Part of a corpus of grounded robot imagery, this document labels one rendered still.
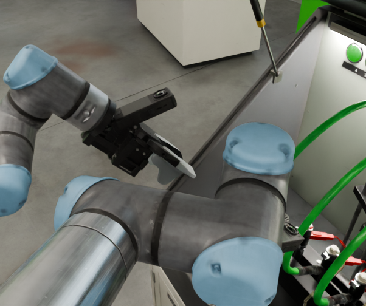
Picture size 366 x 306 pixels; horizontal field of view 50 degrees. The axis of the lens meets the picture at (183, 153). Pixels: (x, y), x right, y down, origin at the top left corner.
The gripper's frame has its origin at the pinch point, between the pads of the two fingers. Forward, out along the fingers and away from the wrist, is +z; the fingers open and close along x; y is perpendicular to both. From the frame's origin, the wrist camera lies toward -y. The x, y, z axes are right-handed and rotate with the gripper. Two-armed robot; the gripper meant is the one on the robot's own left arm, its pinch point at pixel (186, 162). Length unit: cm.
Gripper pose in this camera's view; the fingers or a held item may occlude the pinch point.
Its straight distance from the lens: 77.2
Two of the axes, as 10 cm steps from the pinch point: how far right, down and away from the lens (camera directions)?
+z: 7.0, 5.0, 5.1
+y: -6.4, 7.6, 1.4
